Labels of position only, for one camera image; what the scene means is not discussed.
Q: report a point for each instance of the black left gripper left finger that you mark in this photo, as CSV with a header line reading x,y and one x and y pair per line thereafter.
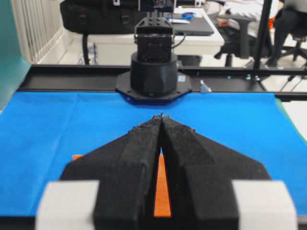
x,y
69,204

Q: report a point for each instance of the blue table cloth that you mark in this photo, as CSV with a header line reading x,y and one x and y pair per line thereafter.
x,y
40,132

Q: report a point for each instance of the black vertical pole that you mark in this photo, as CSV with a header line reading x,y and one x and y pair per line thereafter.
x,y
262,33

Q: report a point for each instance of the white desk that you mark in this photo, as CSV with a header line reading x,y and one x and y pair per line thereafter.
x,y
116,49

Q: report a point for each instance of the orange towel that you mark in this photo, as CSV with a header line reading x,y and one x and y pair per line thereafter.
x,y
162,191

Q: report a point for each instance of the black office chair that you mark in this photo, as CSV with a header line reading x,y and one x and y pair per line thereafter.
x,y
237,41

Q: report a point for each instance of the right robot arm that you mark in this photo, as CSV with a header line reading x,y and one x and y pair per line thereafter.
x,y
153,74

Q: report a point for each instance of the black bag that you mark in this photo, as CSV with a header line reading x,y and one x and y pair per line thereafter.
x,y
100,17

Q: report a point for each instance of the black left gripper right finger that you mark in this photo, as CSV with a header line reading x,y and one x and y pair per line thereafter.
x,y
213,187

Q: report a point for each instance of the blue tape roll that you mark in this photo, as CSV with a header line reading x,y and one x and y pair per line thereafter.
x,y
188,16

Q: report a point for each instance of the black table rail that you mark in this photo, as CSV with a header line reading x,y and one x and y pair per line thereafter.
x,y
61,78

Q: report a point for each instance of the seated person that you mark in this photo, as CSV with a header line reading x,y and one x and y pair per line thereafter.
x,y
291,16

